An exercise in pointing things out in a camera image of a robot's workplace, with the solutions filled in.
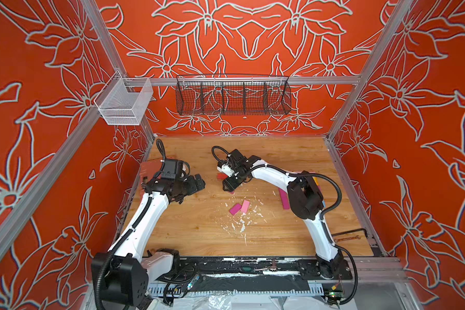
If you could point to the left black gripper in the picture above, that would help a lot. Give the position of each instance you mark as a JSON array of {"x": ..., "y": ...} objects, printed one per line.
[{"x": 193, "y": 186}]

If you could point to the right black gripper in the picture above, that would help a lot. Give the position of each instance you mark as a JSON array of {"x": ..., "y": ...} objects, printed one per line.
[{"x": 232, "y": 178}]

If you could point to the red block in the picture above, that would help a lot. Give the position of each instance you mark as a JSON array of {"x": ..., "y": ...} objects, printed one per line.
[{"x": 221, "y": 176}]

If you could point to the dark magenta block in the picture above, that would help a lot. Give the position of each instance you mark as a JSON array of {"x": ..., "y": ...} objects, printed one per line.
[{"x": 283, "y": 194}]

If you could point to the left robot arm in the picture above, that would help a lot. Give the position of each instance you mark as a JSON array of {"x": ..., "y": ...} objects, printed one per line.
[{"x": 122, "y": 274}]

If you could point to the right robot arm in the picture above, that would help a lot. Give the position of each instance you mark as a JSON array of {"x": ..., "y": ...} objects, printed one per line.
[{"x": 305, "y": 198}]

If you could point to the red plastic tool case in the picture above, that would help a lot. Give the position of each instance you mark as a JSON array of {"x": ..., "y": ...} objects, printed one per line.
[{"x": 147, "y": 171}]

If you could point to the pale pink block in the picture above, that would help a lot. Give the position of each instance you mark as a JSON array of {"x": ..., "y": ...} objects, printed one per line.
[{"x": 245, "y": 206}]

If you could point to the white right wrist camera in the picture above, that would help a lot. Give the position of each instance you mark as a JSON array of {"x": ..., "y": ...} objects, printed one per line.
[{"x": 225, "y": 169}]

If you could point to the black wire basket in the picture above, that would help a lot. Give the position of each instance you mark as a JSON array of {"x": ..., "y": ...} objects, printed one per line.
[{"x": 233, "y": 95}]

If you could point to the white wire basket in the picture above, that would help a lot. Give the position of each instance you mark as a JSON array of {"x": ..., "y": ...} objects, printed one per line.
[{"x": 124, "y": 101}]

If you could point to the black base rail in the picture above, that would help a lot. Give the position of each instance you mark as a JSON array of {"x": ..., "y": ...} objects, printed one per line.
[{"x": 258, "y": 274}]

